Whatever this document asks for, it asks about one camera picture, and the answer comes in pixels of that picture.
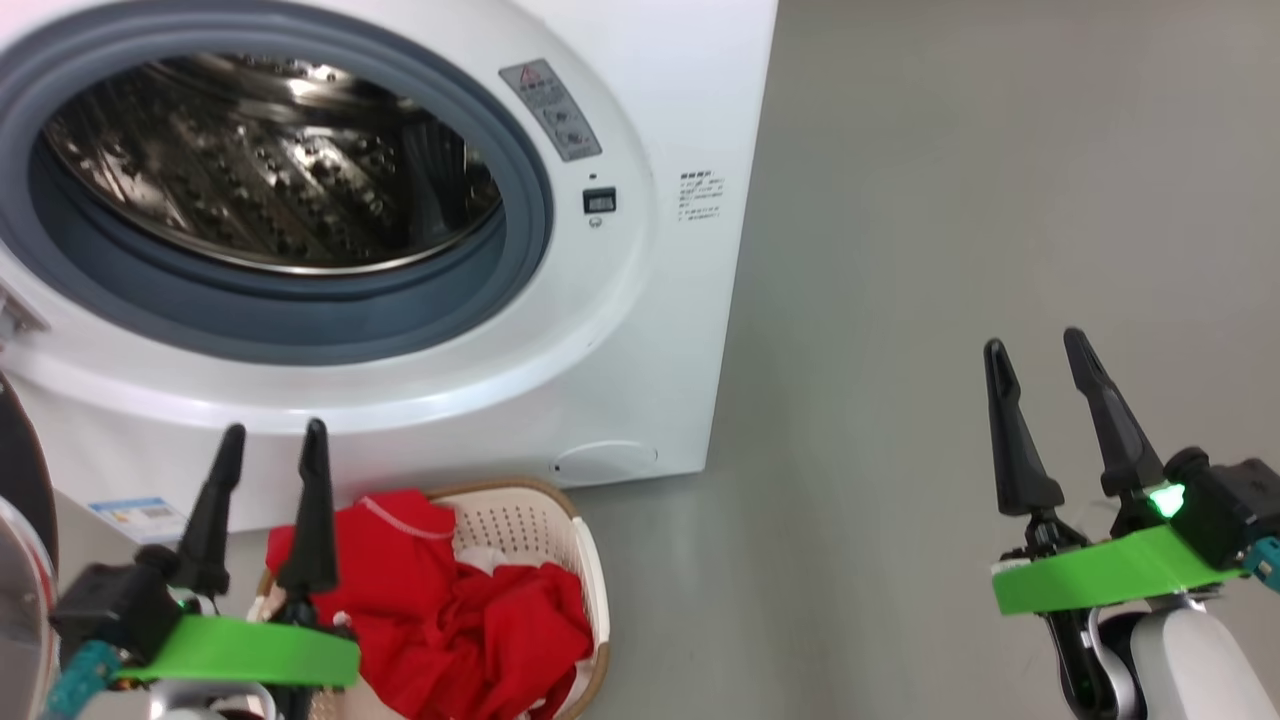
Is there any white front-load washing machine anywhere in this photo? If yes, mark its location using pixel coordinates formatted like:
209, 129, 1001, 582
0, 0, 779, 531

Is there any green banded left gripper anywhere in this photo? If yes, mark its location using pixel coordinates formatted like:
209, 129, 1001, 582
115, 418, 363, 720

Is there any red and white garment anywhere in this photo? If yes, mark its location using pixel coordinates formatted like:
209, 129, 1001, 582
265, 488, 596, 720

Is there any round black glass washer door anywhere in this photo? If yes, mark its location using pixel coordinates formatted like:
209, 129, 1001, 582
0, 370, 59, 720

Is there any round white filter cover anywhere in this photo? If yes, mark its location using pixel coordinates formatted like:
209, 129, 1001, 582
550, 440, 659, 488

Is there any blue energy label sticker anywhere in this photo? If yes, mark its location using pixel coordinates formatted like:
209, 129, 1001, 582
88, 497, 191, 546

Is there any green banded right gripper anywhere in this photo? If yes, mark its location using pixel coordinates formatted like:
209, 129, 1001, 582
983, 326, 1251, 720

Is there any teal left cable connector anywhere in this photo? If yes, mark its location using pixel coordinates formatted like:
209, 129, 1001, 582
40, 640, 121, 720

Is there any cream perforated laundry basket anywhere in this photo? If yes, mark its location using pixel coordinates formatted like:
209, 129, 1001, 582
250, 477, 611, 720

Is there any grey warning sticker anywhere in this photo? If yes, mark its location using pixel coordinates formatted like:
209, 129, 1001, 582
498, 58, 603, 163

